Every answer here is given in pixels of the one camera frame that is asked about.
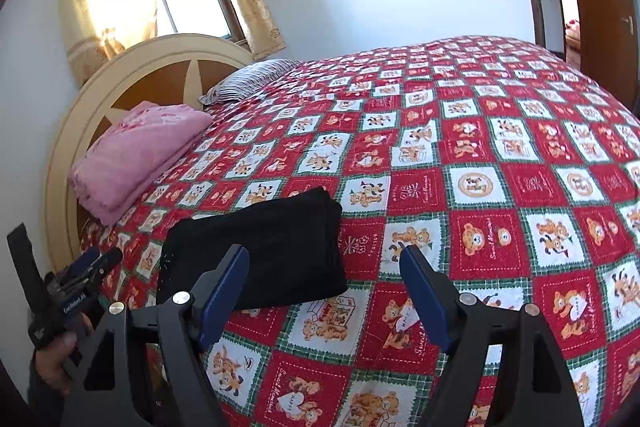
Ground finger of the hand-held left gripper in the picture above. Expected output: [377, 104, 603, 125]
[65, 246, 124, 280]

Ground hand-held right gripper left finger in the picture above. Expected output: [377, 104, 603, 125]
[60, 244, 251, 427]

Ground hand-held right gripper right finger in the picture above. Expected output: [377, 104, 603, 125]
[399, 244, 586, 427]

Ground black pants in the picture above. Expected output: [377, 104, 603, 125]
[156, 187, 349, 313]

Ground person's left hand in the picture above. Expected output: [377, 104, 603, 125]
[31, 331, 80, 396]

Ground pink folded blanket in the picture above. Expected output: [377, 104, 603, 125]
[69, 101, 215, 226]

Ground red printed bedspread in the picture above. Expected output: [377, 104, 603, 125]
[80, 35, 640, 427]

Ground cream wooden headboard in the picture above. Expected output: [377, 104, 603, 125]
[44, 33, 256, 273]

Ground striped pillow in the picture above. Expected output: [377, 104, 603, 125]
[198, 58, 303, 105]

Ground brown wooden door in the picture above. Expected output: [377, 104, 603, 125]
[550, 0, 640, 108]

